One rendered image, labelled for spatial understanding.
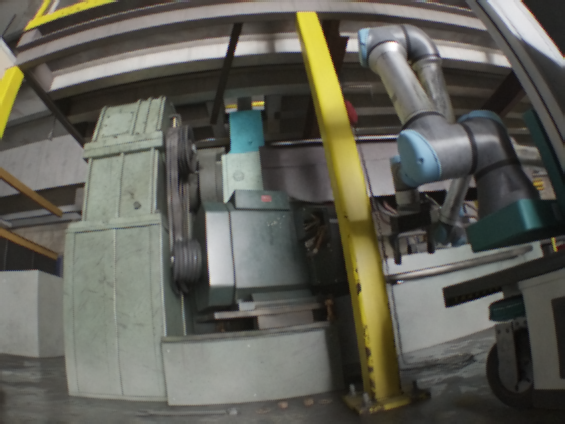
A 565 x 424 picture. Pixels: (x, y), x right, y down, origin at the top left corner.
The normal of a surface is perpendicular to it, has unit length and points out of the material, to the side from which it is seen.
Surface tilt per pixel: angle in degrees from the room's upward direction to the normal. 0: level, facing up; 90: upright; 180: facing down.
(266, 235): 90
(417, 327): 90
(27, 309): 90
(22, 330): 90
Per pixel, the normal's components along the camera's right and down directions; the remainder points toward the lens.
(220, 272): 0.37, -0.36
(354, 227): 0.04, -0.34
